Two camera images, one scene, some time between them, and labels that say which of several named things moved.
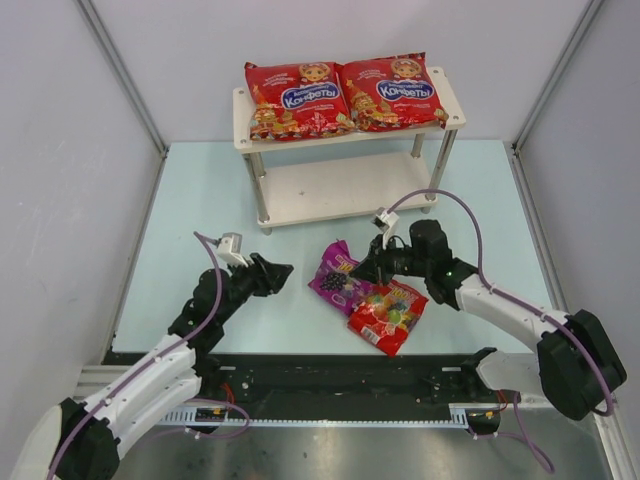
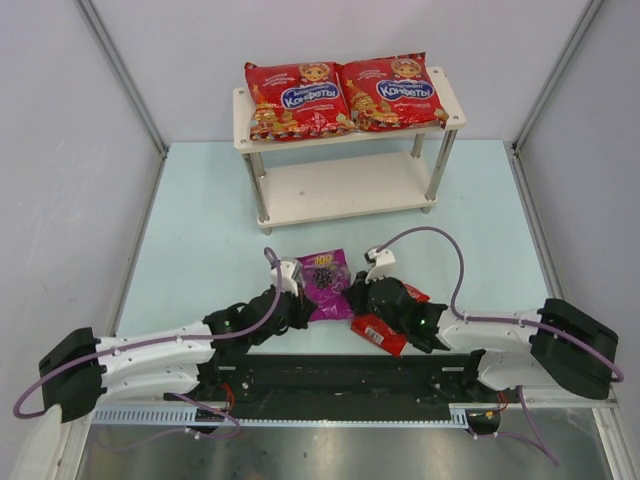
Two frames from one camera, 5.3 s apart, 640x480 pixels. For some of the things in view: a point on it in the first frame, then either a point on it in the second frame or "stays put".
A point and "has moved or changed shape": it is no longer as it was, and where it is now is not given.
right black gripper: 379,260 → 365,296
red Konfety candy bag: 297,101 stays put
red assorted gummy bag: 385,317 stays put
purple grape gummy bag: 332,279 has moved or changed shape
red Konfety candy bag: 392,93 stays put
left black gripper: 258,273 → 296,306
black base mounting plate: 327,381 stays put
